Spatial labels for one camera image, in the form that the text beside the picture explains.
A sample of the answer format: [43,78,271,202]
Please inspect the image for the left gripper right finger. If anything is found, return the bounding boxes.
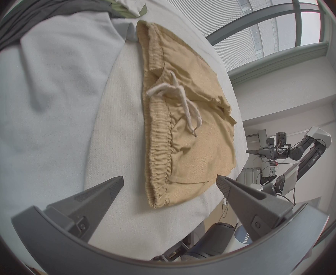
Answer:
[216,174,294,243]

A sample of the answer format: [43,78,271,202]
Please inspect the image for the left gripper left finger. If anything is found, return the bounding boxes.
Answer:
[45,176,124,243]

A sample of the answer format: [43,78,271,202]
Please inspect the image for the tan shorts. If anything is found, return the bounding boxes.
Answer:
[136,20,238,209]

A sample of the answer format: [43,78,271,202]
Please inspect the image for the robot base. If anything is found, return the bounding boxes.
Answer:
[152,221,256,264]

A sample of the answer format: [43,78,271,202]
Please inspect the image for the bed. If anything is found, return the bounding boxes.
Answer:
[0,0,247,264]

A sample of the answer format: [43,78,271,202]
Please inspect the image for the pale grey garment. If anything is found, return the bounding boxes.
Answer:
[0,10,138,240]

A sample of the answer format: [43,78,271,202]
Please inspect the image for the window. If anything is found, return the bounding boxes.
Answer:
[204,0,329,71]

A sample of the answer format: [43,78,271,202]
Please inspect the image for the green garment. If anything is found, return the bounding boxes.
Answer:
[98,0,148,19]

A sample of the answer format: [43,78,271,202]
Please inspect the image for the black garment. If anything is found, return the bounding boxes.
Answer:
[0,0,115,65]

